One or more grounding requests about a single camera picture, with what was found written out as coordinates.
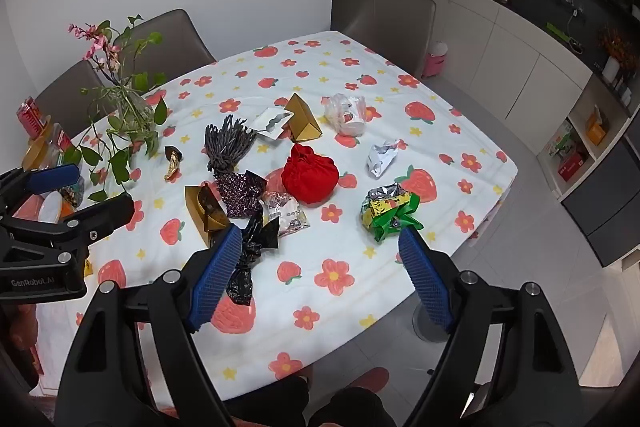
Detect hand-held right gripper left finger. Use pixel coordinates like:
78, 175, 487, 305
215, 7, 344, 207
56, 224, 245, 427

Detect clear plastic packet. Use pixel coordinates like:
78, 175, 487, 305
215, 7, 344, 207
262, 191, 311, 239

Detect person's black trousers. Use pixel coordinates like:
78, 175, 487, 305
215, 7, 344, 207
234, 373, 387, 427

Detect gold triangular box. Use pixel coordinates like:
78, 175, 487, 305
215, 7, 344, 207
283, 93, 322, 143

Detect orange flowers in white pot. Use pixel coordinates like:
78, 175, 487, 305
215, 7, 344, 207
599, 26, 637, 84

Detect orange canister with white lid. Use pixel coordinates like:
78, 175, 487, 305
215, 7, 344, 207
37, 191, 77, 224

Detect green white carton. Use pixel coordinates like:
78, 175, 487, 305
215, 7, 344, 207
544, 131, 574, 158

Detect orange cardboard box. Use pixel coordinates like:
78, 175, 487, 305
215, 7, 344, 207
584, 105, 611, 146

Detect gold foil candy wrapper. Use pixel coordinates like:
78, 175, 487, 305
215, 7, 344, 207
163, 145, 185, 182

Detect red cloth pouch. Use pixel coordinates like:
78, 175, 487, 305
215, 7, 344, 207
280, 144, 340, 208

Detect pink blossom branch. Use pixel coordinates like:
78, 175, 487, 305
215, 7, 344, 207
68, 23, 124, 84

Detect glass vase with plant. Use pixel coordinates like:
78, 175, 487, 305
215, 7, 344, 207
62, 14, 172, 204

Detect jar with gold lid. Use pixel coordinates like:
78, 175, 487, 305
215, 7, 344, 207
22, 137, 56, 172

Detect dark grey tall cabinet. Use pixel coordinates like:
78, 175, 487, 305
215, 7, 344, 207
560, 127, 640, 269

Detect red cardboard box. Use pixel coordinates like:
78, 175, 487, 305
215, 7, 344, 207
557, 146, 589, 182

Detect pink stool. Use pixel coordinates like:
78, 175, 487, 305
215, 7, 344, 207
421, 49, 450, 79

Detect taupe upholstered chair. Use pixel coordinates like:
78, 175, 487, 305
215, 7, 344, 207
114, 9, 217, 80
34, 59, 119, 128
342, 0, 437, 78

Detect white base cabinets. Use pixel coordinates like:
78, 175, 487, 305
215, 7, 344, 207
380, 0, 594, 156

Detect black plastic bag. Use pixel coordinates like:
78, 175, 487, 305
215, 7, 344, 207
224, 209, 281, 307

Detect clear snack jar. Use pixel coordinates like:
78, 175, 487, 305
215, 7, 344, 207
57, 179, 86, 210

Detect dark patterned paper bag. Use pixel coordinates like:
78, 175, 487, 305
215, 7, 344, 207
214, 169, 269, 221

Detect green yellow snack wrapper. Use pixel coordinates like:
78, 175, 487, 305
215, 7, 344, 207
360, 181, 425, 243

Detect strawberry flower print tablecloth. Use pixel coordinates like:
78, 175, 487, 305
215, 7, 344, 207
30, 29, 519, 395

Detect clear box with red lid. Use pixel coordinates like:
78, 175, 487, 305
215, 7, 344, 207
49, 122, 76, 158

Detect pink round container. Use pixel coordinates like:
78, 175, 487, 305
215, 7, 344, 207
12, 196, 44, 223

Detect white plastic bag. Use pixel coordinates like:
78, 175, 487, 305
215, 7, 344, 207
322, 93, 371, 138

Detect silver foil wrapper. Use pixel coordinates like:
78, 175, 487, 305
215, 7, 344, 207
366, 138, 409, 180

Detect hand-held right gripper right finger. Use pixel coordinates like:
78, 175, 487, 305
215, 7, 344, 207
397, 227, 584, 427

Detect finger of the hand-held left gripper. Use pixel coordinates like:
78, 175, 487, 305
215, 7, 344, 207
0, 194, 136, 266
0, 164, 82, 210

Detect white open shelf unit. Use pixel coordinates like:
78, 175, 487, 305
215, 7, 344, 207
537, 74, 640, 204

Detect white card packaging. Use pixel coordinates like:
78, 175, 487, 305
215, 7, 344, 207
248, 106, 296, 140

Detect dark dried stem bundle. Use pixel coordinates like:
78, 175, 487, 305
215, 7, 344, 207
203, 114, 259, 176

